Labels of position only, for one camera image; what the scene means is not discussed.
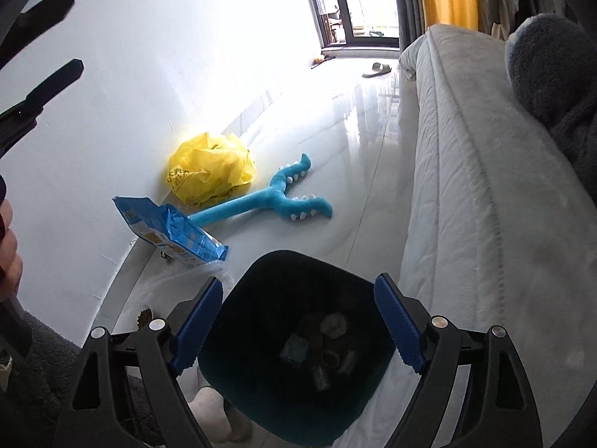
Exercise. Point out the beige coat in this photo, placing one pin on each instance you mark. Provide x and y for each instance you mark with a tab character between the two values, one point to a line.
500	2

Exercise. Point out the grey curtain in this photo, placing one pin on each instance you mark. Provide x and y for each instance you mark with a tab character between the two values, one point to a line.
408	4

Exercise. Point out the grey fleece clothing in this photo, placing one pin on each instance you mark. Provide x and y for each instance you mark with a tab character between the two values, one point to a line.
46	382

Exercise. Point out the clear plastic wrap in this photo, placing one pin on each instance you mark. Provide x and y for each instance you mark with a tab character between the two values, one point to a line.
219	274

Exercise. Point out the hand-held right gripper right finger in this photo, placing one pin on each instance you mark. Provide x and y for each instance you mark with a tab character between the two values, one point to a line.
401	331

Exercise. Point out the yellow plastic bag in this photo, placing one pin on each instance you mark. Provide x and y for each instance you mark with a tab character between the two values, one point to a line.
210	168

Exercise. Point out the beige slipper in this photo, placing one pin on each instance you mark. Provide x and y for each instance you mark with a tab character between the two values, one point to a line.
377	69

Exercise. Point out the small yellow object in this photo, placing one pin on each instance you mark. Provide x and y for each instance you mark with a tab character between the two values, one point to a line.
322	60

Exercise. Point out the bed with grey sheet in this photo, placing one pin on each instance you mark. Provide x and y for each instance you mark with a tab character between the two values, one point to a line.
466	219

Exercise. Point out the dark teal trash bin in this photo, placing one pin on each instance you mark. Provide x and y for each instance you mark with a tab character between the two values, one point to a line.
261	392

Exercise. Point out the black framed glass door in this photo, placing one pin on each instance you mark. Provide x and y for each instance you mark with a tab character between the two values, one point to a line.
354	4

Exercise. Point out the person's left hand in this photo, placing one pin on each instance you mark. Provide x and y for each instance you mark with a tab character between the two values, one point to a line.
10	254

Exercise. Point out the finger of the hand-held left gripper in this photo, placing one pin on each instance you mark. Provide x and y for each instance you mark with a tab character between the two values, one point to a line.
51	81
46	7

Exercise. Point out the blue plush toy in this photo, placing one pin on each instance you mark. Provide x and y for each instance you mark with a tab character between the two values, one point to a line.
270	200

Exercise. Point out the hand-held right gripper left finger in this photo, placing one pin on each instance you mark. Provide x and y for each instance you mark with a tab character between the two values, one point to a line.
198	331

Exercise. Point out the blue printed bag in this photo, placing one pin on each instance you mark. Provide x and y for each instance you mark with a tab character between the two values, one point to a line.
172	233

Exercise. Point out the small brown scrap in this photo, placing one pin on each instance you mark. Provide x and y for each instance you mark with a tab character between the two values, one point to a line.
144	318

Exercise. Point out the white tissue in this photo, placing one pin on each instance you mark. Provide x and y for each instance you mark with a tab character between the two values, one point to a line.
334	325

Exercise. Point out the grey fleece blanket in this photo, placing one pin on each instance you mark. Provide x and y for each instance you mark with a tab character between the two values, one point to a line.
550	70

